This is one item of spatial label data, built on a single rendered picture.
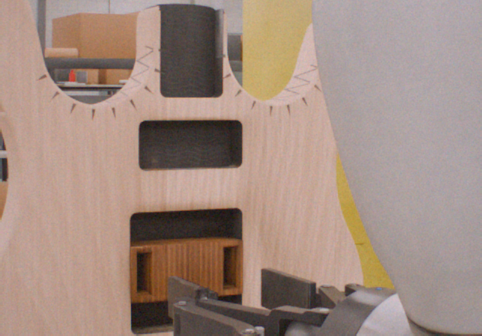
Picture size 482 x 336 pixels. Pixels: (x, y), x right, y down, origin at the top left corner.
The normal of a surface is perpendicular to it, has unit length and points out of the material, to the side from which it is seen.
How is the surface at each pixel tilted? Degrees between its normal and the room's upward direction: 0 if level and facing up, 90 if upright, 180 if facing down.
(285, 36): 90
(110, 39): 90
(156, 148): 90
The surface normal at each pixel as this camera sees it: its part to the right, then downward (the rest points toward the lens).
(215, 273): 0.44, 0.05
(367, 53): -0.73, 0.21
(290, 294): -0.90, 0.03
